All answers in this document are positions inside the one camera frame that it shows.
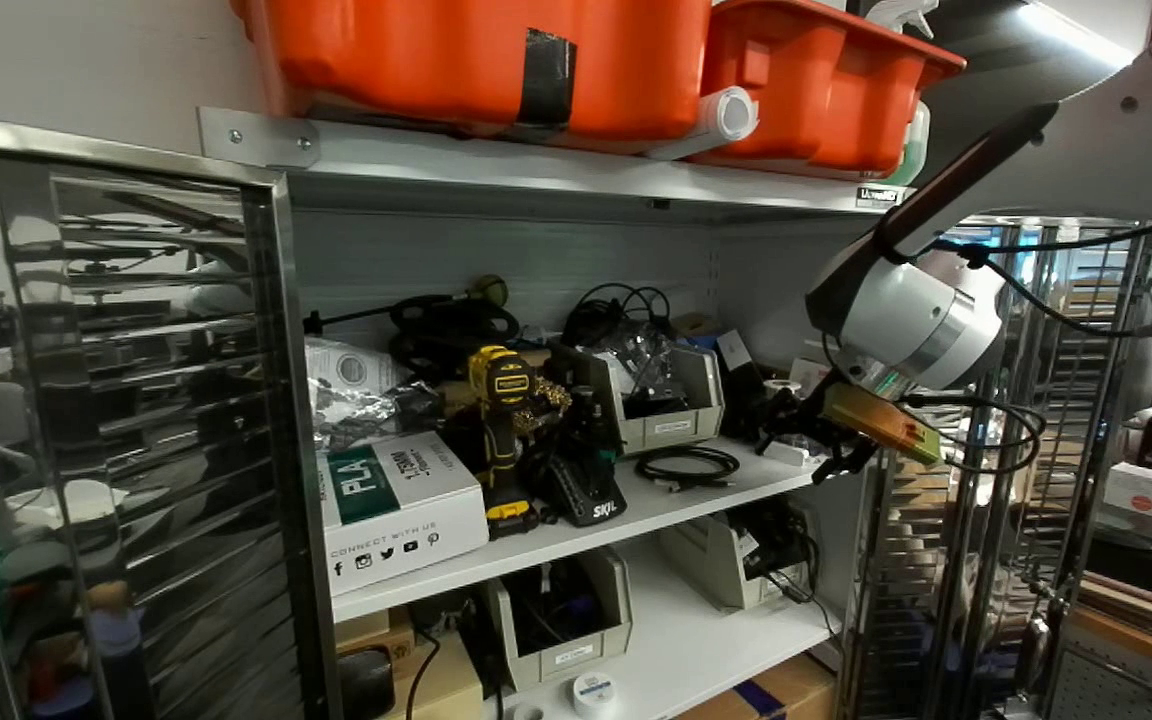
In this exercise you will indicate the white cardboard box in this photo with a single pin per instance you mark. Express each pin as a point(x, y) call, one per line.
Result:
point(398, 505)

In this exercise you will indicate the yellow cordless drill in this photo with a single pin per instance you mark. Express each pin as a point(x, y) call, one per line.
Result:
point(512, 407)

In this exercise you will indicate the metal shelving unit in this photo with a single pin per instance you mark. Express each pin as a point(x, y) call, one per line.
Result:
point(394, 214)

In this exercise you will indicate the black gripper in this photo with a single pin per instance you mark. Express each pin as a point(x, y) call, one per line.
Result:
point(849, 425)

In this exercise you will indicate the small orange bin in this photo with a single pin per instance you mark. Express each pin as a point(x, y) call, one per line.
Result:
point(835, 91)

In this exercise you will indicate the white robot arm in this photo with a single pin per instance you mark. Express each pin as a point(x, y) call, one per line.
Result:
point(903, 306)

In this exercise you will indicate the white paper tube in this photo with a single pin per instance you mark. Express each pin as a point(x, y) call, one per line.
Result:
point(725, 118)

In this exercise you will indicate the steel tray rack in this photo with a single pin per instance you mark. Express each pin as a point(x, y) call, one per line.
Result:
point(158, 551)

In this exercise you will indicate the large orange bin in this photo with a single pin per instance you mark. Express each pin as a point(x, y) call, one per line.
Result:
point(592, 71)

